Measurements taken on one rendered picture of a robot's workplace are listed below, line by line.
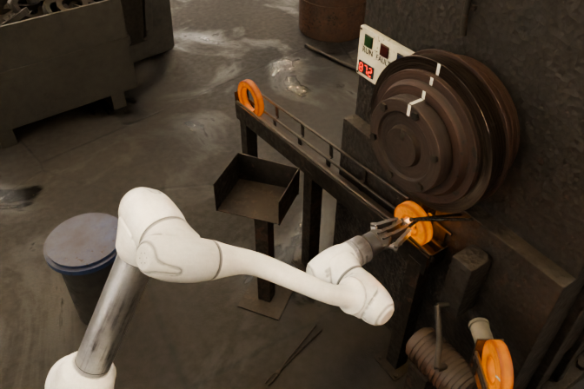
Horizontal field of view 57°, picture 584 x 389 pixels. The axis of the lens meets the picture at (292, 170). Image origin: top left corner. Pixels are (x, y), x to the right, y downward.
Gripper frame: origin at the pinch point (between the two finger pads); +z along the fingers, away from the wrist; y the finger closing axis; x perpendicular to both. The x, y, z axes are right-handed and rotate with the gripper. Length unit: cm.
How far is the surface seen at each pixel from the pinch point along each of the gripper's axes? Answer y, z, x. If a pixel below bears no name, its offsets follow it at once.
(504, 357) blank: 50, -16, 3
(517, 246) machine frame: 31.3, 9.4, 10.6
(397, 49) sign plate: -28, 12, 46
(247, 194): -57, -32, -15
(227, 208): -55, -42, -15
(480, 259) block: 25.4, 2.5, 3.7
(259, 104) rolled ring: -100, -1, -9
